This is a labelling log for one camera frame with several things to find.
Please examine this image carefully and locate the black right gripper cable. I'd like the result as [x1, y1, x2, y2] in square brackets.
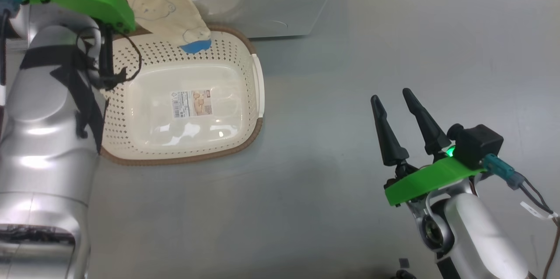
[518, 178, 560, 279]

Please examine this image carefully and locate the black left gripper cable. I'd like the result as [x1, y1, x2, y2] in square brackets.
[77, 25, 143, 91]

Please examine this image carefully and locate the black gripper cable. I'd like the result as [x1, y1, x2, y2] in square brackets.
[518, 178, 560, 279]
[77, 25, 143, 91]

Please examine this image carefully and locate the cream perforated laundry basket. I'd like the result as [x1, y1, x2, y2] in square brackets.
[100, 24, 266, 166]

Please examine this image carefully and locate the white front-load washing machine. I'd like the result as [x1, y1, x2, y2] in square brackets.
[173, 0, 346, 38]

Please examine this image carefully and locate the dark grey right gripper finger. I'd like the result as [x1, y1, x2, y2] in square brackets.
[371, 94, 410, 167]
[402, 88, 451, 157]

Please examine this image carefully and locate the white cable tag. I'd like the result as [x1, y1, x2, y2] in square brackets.
[521, 202, 556, 220]

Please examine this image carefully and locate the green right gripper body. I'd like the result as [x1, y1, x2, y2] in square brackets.
[384, 157, 487, 206]

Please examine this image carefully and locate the cream garment with blue cuff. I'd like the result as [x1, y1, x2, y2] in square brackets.
[81, 0, 213, 55]

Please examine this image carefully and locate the basket product label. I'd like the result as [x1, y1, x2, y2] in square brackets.
[171, 90, 213, 119]

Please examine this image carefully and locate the teal right camera connector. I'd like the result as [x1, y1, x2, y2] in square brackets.
[481, 153, 525, 190]

